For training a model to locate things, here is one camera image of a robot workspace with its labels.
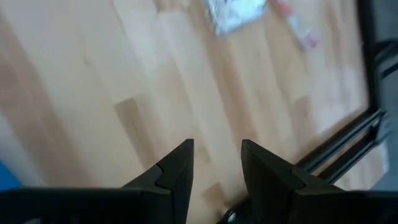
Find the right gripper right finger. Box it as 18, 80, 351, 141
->
241, 139, 345, 224

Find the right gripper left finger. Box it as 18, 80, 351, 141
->
121, 138, 195, 224

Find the bagged red toothbrush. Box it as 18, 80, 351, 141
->
269, 0, 321, 52

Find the small silver white packet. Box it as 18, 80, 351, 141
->
205, 0, 269, 35

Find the blue plastic tray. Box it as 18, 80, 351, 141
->
0, 159, 23, 192

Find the black aluminium table frame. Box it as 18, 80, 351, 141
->
294, 0, 388, 185

